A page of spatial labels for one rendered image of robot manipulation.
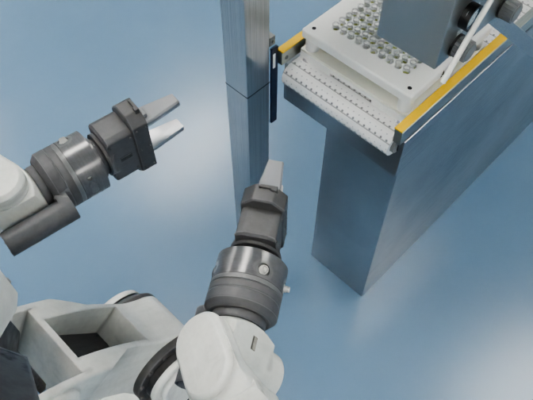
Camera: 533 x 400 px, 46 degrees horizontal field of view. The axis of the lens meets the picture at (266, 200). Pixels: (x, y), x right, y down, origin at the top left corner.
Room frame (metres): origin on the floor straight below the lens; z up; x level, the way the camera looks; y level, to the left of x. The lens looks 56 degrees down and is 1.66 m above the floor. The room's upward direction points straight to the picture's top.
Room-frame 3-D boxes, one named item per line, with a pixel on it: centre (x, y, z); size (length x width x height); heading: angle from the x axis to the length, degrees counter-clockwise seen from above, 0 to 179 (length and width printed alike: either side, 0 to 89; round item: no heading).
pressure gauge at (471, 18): (0.66, -0.27, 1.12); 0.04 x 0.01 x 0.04; 136
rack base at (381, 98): (0.89, -0.24, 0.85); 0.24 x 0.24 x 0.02; 46
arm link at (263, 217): (0.38, 0.01, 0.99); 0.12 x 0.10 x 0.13; 168
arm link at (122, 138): (0.54, 0.23, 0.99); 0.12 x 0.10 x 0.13; 128
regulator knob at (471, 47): (0.66, -0.27, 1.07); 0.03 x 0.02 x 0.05; 136
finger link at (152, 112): (0.59, 0.15, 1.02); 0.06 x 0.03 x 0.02; 128
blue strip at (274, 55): (0.86, -0.01, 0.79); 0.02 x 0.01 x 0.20; 136
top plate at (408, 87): (0.89, -0.24, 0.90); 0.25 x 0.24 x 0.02; 46
